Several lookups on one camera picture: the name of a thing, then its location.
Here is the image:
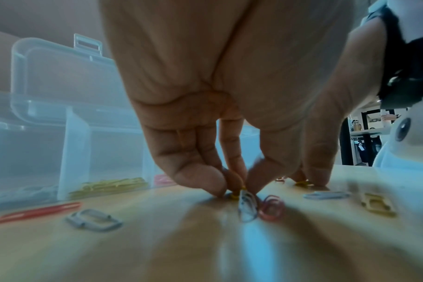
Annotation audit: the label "heap of yellow paper clips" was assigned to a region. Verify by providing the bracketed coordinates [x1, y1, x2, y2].
[70, 177, 150, 198]

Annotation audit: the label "black right wristband white markers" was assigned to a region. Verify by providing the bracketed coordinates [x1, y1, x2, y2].
[366, 0, 423, 108]

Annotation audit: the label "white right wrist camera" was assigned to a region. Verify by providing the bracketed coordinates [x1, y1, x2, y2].
[385, 92, 423, 151]

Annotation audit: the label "red paper clip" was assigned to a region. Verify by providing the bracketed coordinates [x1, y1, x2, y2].
[258, 195, 286, 223]

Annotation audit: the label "heap of white paper clips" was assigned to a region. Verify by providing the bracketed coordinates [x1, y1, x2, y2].
[0, 185, 59, 206]

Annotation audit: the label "heap of pink paper clips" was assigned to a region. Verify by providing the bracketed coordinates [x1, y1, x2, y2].
[153, 174, 176, 188]

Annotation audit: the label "person's left hand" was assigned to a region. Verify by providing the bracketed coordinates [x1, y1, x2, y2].
[98, 0, 356, 199]

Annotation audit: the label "white paper clip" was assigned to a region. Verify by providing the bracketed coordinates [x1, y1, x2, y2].
[237, 190, 259, 223]

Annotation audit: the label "pile of coloured paper clips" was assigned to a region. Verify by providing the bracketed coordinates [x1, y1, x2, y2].
[0, 177, 398, 233]

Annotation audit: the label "clear plastic compartment box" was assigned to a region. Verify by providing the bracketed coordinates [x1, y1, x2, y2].
[0, 33, 261, 210]

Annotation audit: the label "person's right hand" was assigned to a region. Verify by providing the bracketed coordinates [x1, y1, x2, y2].
[288, 19, 388, 188]

